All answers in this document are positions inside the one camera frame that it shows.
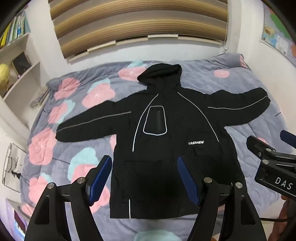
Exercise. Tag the small stack of books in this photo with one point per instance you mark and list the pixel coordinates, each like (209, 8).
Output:
(39, 99)

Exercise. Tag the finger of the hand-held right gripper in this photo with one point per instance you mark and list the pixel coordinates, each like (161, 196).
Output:
(259, 146)
(288, 138)

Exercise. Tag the purple printed panel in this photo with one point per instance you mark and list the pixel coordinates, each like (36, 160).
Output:
(17, 220)

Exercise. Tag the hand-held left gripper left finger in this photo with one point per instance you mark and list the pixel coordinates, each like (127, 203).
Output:
(99, 183)

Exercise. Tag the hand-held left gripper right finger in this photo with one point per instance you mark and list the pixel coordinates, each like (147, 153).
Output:
(188, 183)

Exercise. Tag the wall map poster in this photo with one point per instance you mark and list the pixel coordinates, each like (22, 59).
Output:
(279, 30)

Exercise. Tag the row of books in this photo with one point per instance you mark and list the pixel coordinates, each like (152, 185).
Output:
(16, 27)

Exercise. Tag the grey floral blanket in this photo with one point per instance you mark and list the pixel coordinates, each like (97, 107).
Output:
(208, 76)

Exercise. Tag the striped brown window blind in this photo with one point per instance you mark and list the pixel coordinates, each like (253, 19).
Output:
(138, 18)

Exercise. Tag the black hooded jacket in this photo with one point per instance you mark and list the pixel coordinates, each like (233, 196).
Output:
(161, 150)

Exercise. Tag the white wall scroll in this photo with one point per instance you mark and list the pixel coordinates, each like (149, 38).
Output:
(12, 166)

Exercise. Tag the black framed board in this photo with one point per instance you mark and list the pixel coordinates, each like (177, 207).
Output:
(21, 63)

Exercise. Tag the yellow plush toy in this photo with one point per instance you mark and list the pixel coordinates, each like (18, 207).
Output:
(4, 75)

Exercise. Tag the person's right hand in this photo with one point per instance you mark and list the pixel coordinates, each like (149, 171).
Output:
(289, 215)

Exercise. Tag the white bookshelf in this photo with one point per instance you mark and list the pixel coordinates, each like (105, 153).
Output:
(25, 44)

